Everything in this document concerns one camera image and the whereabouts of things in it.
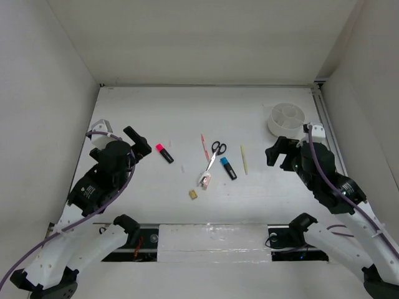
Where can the small yellow eraser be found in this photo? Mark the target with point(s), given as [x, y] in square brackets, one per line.
[192, 194]

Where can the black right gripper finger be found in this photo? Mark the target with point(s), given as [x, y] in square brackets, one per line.
[279, 147]
[290, 150]

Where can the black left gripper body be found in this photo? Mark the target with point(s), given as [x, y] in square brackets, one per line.
[124, 177]

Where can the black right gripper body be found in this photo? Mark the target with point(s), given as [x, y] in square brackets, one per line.
[304, 175]

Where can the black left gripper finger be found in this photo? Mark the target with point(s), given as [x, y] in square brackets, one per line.
[141, 149]
[134, 136]

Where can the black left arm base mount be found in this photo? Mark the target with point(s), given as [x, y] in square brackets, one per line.
[141, 244]

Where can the blue black highlighter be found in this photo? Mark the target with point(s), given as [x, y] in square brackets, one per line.
[227, 166]

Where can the black handled scissors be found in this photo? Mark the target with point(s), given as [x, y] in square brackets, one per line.
[218, 148]

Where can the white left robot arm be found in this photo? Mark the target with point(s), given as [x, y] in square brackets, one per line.
[52, 267]

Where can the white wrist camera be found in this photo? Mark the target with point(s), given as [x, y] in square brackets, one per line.
[101, 131]
[315, 130]

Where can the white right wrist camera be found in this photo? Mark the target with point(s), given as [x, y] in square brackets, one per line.
[315, 130]

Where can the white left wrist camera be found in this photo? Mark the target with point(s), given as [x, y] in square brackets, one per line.
[101, 131]

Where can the yellow pen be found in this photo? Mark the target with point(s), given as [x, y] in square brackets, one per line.
[245, 165]

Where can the aluminium rail right side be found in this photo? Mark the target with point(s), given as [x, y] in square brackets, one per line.
[330, 130]

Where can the pink pen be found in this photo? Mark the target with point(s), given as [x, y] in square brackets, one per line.
[205, 148]

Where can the pink black highlighter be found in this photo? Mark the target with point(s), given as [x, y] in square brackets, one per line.
[160, 148]

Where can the white round compartment container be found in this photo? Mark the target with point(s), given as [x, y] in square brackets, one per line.
[286, 120]

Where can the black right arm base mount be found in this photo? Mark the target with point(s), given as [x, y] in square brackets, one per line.
[287, 242]

